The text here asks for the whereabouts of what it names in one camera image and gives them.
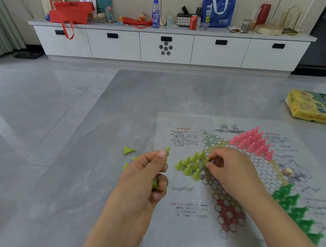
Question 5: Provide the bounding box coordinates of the person's right forearm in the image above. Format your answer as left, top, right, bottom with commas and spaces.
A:
235, 179, 317, 247

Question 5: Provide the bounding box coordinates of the gold wire rack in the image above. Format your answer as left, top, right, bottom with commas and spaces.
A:
273, 4, 309, 37

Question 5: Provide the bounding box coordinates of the red fabric tote bag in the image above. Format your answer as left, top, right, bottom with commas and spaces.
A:
47, 0, 99, 42

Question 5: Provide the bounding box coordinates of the cluster of dark green pawns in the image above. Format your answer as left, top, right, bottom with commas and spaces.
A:
269, 179, 326, 247

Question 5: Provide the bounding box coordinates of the small clear drink bottle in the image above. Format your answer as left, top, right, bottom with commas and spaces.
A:
105, 5, 116, 25

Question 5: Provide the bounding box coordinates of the person's right hand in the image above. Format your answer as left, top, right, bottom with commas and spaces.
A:
204, 142, 271, 209

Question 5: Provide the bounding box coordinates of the checkered tissue box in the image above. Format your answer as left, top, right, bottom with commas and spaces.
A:
174, 11, 197, 29

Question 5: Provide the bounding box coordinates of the clear drinking glass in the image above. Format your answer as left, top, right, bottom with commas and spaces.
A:
239, 18, 254, 34

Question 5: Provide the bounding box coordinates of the clear glass bottle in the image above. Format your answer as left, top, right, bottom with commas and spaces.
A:
164, 9, 175, 29

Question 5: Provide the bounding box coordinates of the red soda can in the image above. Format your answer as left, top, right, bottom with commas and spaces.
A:
188, 14, 201, 32

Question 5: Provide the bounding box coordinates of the white low tv cabinet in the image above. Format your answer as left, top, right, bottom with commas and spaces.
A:
27, 0, 322, 110

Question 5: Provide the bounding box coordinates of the transparent printed game board sheet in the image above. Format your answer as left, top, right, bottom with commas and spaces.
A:
120, 90, 326, 247

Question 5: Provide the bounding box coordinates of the black cabinet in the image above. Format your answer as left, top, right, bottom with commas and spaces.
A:
281, 0, 326, 82

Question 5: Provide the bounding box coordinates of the cluster of pink pawns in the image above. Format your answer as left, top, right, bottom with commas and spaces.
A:
227, 125, 276, 166

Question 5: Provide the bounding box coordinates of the red glossy vase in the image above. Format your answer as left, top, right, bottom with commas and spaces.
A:
253, 3, 274, 26

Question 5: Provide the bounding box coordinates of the open snack packet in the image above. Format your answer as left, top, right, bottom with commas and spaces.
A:
227, 24, 244, 35

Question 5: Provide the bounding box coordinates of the teal gift box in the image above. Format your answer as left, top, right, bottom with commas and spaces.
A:
95, 0, 114, 15

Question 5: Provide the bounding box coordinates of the black floor scale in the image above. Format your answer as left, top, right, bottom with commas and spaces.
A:
12, 49, 45, 62

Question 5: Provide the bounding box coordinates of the blue shopping bag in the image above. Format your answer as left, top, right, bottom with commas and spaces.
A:
198, 0, 240, 31

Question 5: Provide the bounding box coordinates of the cluster of yellow-green pawns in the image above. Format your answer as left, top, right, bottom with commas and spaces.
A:
173, 149, 213, 184

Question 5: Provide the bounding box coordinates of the person's left hand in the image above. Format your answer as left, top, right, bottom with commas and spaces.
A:
105, 149, 177, 239

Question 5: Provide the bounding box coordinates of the person's left forearm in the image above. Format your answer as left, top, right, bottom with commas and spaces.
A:
71, 190, 156, 247

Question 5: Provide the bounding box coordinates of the round wooden box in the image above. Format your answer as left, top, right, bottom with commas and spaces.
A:
253, 21, 285, 39

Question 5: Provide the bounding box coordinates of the blue label water bottle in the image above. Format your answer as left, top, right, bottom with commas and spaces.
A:
149, 0, 163, 29

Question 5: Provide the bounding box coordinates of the yellow and green game box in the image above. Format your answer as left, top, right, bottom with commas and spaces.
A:
283, 85, 326, 130

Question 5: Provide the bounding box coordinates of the flat red bag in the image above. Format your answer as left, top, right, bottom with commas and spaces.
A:
121, 12, 154, 31

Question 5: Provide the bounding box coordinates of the cream and red gift box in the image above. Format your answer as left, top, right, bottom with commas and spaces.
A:
41, 0, 67, 17

